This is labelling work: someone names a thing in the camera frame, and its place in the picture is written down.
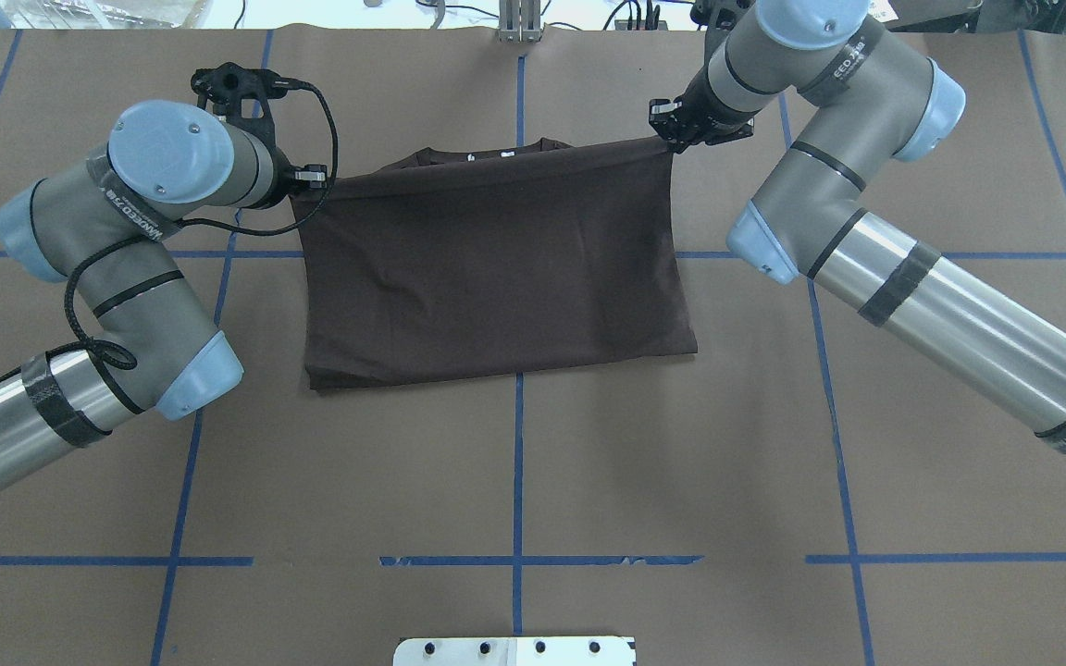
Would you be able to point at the white metal base plate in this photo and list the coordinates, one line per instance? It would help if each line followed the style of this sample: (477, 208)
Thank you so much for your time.
(517, 650)

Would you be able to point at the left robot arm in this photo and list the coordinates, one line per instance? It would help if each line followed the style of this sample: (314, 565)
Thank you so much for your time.
(100, 228)

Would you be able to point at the aluminium profile post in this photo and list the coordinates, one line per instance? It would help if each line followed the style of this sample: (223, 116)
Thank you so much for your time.
(520, 21)

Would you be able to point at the dark brown t-shirt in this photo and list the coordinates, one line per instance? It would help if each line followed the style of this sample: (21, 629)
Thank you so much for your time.
(447, 266)

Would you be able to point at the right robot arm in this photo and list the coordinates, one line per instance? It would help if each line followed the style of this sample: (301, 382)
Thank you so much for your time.
(876, 100)

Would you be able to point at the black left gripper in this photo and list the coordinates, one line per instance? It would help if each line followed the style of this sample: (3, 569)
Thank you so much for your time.
(310, 175)

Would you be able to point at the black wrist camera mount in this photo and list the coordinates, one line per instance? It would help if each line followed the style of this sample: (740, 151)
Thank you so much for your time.
(240, 95)

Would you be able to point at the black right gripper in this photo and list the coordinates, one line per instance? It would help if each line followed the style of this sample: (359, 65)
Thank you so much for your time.
(702, 109)

